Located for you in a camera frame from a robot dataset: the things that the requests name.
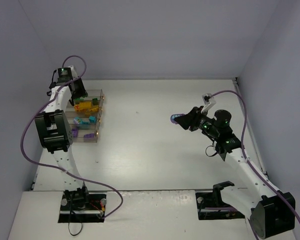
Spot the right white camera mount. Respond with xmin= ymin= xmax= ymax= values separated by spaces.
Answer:
xmin=201 ymin=93 xmax=216 ymax=113

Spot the right base mount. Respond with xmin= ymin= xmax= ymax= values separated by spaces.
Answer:
xmin=195 ymin=181 xmax=245 ymax=221

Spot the teal oval lego piece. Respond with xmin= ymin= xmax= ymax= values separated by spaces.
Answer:
xmin=73 ymin=117 xmax=83 ymax=125

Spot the purple lego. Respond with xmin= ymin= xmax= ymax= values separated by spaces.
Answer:
xmin=170 ymin=113 xmax=185 ymax=125

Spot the left base mount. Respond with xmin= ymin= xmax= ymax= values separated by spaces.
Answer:
xmin=58 ymin=191 xmax=107 ymax=223

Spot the orange flower lego piece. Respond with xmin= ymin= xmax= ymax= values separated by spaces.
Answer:
xmin=73 ymin=104 xmax=83 ymax=112

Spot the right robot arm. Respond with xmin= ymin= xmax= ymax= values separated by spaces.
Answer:
xmin=174 ymin=107 xmax=296 ymax=240

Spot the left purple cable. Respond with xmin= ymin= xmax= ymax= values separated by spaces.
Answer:
xmin=20 ymin=55 xmax=125 ymax=221

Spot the teal lego brick in bin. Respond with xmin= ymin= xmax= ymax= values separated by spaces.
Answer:
xmin=81 ymin=121 xmax=90 ymax=129

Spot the dark green lego brick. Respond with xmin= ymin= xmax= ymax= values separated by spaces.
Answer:
xmin=91 ymin=97 xmax=99 ymax=106

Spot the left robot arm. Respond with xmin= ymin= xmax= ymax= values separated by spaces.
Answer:
xmin=34 ymin=65 xmax=89 ymax=210

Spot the purple printed lego brick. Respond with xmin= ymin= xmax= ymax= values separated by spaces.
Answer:
xmin=83 ymin=133 xmax=95 ymax=141

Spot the yellow curved lego brick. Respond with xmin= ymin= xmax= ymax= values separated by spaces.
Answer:
xmin=87 ymin=105 xmax=99 ymax=113

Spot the teal square lego brick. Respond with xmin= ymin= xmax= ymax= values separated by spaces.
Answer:
xmin=88 ymin=116 xmax=97 ymax=124

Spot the base mount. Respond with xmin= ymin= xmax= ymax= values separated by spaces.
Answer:
xmin=195 ymin=181 xmax=245 ymax=221
xmin=58 ymin=191 xmax=107 ymax=223

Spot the purple cable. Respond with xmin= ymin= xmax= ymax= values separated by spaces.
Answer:
xmin=20 ymin=55 xmax=125 ymax=221
xmin=209 ymin=90 xmax=300 ymax=240

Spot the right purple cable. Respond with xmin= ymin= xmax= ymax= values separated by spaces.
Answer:
xmin=209 ymin=90 xmax=300 ymax=240

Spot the purple lego brick front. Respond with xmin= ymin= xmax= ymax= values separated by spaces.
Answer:
xmin=71 ymin=128 xmax=79 ymax=138

